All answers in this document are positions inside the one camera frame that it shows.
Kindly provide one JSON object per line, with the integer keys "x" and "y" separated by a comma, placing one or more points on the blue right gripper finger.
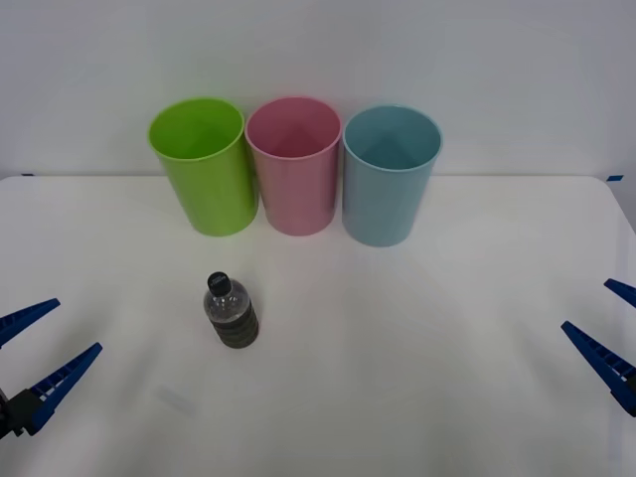
{"x": 623, "y": 292}
{"x": 603, "y": 363}

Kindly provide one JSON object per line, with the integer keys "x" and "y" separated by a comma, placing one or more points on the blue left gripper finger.
{"x": 54, "y": 380}
{"x": 25, "y": 318}

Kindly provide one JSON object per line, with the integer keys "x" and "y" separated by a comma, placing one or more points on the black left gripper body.
{"x": 4, "y": 410}

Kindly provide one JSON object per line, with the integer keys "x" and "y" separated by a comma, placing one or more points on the small bottle with black cap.
{"x": 233, "y": 318}

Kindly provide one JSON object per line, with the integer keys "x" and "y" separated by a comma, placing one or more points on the green plastic bin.
{"x": 213, "y": 194}

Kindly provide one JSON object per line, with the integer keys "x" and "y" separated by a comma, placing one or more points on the pale blue plastic bin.
{"x": 380, "y": 208}

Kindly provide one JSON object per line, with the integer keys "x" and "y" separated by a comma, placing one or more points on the pink plastic bin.
{"x": 298, "y": 199}

